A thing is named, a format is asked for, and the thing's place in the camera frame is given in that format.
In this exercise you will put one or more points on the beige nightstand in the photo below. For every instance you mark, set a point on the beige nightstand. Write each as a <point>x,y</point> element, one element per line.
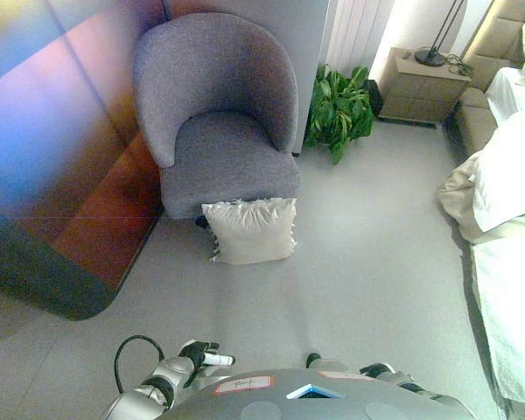
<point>420,92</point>

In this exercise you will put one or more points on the white fringed throw pillow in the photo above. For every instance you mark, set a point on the white fringed throw pillow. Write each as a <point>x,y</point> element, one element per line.
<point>249,232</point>

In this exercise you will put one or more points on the grey robot torso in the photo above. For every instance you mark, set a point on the grey robot torso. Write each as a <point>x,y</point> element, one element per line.
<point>289,402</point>

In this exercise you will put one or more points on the beige blanket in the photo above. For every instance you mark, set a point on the beige blanket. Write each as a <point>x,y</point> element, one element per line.
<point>459,197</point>

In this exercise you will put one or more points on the silver right robot leg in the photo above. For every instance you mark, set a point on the silver right robot leg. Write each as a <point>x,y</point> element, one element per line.
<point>328,364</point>

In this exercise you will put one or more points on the black bin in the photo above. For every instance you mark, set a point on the black bin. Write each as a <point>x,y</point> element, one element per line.
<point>374,98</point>

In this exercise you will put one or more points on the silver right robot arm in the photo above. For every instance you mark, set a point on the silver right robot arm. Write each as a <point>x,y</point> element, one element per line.
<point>403,380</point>

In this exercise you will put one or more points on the green leafy potted plant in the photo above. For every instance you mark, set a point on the green leafy potted plant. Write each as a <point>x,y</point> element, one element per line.
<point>337,114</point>

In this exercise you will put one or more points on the white duvet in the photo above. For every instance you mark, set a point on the white duvet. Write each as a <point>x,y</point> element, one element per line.
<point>516,175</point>

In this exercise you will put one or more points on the dark brown wooden table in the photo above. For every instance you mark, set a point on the dark brown wooden table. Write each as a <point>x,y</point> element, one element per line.
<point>92,227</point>

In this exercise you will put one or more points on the grey fabric armchair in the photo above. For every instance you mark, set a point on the grey fabric armchair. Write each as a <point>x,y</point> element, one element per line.
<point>219,79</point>

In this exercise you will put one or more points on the black floor lamp base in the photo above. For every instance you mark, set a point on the black floor lamp base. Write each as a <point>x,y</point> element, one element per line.
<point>429,57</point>

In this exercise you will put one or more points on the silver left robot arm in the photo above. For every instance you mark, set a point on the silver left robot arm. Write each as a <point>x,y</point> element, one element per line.
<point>170,372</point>

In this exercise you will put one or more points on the beige upholstered bed frame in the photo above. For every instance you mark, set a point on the beige upholstered bed frame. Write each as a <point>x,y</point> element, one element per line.
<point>499,39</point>

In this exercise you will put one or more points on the white curtain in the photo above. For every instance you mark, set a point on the white curtain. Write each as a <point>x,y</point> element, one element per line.
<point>354,35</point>

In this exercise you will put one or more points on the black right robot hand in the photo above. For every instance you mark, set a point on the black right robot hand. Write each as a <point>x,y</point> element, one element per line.
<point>376,368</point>

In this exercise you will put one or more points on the white bed sheet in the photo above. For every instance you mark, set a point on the white bed sheet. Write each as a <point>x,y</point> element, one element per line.
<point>516,306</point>

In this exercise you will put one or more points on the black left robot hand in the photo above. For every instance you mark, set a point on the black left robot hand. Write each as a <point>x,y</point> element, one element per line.
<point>197,352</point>

